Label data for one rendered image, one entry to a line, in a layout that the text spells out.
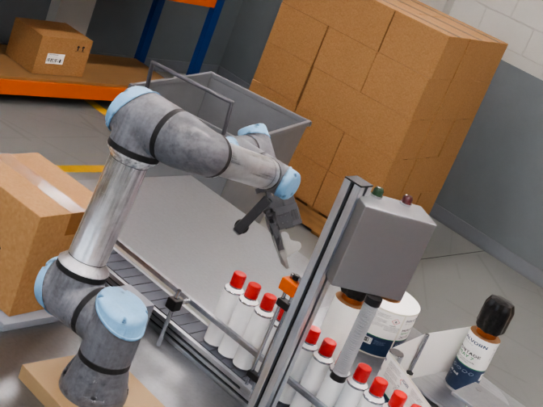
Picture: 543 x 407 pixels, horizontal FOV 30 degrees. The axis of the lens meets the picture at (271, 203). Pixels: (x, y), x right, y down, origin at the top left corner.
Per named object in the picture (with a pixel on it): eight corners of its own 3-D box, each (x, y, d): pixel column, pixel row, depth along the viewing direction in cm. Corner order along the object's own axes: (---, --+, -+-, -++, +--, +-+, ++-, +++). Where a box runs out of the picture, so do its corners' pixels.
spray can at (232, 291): (226, 347, 255) (254, 279, 249) (211, 349, 252) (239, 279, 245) (214, 335, 259) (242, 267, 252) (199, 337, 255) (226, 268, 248)
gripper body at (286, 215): (303, 224, 249) (289, 178, 250) (270, 235, 248) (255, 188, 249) (300, 226, 257) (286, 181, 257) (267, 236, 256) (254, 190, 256)
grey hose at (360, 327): (347, 381, 221) (385, 300, 214) (338, 384, 218) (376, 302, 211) (335, 371, 222) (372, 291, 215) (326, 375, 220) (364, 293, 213)
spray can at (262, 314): (255, 370, 250) (284, 300, 243) (241, 373, 246) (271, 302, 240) (242, 358, 253) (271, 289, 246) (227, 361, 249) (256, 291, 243)
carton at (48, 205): (83, 300, 256) (115, 207, 247) (9, 317, 237) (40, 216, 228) (10, 241, 271) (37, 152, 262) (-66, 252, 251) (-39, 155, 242)
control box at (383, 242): (401, 302, 216) (437, 224, 209) (330, 285, 210) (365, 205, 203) (385, 279, 225) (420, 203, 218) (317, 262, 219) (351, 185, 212)
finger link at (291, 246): (307, 262, 249) (296, 227, 250) (284, 270, 249) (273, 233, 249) (305, 262, 253) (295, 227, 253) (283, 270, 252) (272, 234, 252)
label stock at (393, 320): (322, 316, 293) (342, 274, 288) (376, 320, 304) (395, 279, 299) (358, 357, 277) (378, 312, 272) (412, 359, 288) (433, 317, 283)
